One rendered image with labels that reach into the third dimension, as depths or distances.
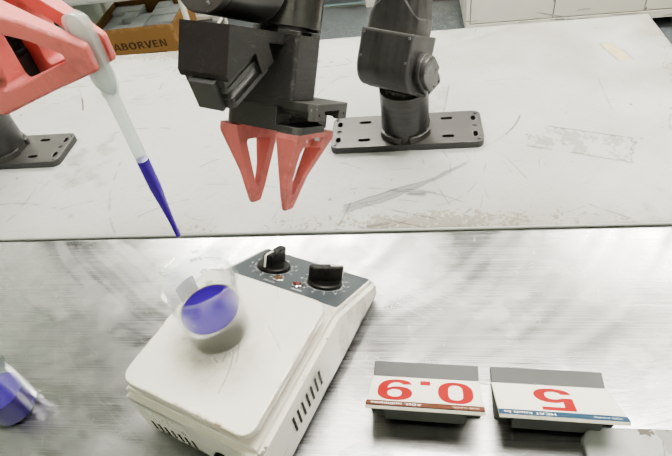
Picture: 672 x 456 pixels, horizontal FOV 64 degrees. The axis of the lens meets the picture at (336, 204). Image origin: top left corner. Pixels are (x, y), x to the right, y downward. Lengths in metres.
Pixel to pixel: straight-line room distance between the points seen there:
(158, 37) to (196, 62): 2.26
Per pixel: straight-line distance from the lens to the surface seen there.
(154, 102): 0.94
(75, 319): 0.64
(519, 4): 2.86
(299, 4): 0.45
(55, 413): 0.58
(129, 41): 2.71
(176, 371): 0.44
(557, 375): 0.51
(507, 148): 0.71
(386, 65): 0.63
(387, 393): 0.46
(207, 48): 0.38
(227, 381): 0.42
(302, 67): 0.43
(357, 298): 0.49
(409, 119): 0.68
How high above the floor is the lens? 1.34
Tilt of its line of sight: 43 degrees down
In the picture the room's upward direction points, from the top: 10 degrees counter-clockwise
